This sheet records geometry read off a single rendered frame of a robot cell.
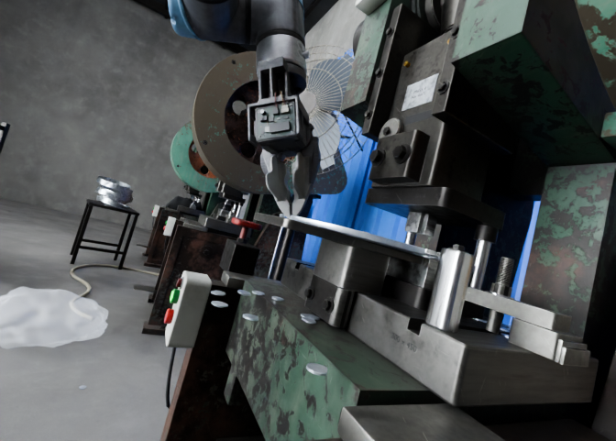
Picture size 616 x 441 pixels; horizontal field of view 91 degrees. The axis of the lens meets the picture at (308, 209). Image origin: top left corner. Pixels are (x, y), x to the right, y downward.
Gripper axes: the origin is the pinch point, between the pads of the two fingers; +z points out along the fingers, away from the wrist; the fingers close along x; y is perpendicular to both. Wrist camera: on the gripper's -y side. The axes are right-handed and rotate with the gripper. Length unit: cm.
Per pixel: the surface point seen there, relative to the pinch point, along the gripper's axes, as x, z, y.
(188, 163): -181, -100, -226
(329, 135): -6, -44, -78
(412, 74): 20.7, -26.4, -14.8
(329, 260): 3.8, 7.5, -6.0
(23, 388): -113, 45, -42
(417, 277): 17.0, 10.9, -10.4
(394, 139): 15.8, -12.4, -10.4
